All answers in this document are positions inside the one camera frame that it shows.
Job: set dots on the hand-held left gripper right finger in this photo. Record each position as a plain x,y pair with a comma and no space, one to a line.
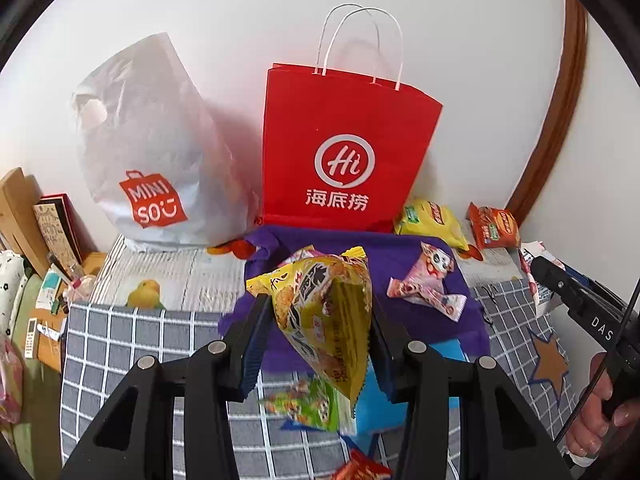
387,362

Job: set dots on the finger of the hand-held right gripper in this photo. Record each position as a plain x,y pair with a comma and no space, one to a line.
555,280
595,286

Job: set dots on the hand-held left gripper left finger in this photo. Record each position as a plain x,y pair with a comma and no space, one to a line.
252,355

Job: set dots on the yellow triangular snack packet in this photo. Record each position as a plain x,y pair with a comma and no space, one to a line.
325,320

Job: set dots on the green snack packet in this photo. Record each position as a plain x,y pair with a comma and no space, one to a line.
310,405

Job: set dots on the pink panda snack packet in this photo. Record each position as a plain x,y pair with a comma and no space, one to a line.
430,280

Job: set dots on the red snack packet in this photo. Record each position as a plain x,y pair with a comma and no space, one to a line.
362,467

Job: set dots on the person's right hand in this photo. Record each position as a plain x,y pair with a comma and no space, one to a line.
590,425

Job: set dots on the purple towel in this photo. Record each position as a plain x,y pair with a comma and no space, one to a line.
395,320

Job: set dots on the orange chips bag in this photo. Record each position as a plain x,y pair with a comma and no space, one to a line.
492,225

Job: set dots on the fruit print mat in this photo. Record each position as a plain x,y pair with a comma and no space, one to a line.
200,275

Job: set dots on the grey checked blanket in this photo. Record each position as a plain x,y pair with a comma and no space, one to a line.
125,330

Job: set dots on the yellow chips bag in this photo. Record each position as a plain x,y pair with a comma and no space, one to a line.
430,222

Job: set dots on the wooden bedside table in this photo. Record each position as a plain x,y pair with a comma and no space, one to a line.
50,345

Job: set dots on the white remote control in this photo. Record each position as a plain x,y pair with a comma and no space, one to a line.
31,337

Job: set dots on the white plastic bag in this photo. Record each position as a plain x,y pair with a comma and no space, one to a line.
160,135

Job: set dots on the red paper bag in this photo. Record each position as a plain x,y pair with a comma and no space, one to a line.
345,125

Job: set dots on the pink plastic bag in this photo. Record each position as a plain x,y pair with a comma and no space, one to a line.
10,385

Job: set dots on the white dotted cloth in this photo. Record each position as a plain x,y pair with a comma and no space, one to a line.
10,285

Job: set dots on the wooden headboard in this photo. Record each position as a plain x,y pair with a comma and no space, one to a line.
20,215

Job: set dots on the brown wooden door frame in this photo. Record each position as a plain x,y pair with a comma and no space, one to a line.
560,110

